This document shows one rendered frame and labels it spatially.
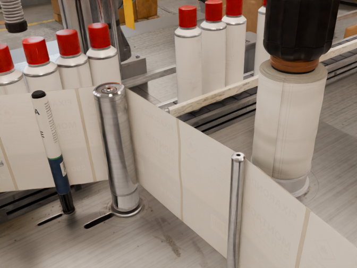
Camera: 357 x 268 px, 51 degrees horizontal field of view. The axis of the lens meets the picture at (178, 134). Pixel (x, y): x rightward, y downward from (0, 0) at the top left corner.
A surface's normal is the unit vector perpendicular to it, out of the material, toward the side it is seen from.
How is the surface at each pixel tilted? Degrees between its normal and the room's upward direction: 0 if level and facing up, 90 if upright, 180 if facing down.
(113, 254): 0
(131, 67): 90
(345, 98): 0
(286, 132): 87
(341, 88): 0
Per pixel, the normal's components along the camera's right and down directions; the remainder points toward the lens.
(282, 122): -0.41, 0.53
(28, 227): -0.04, -0.84
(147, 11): 0.58, 0.46
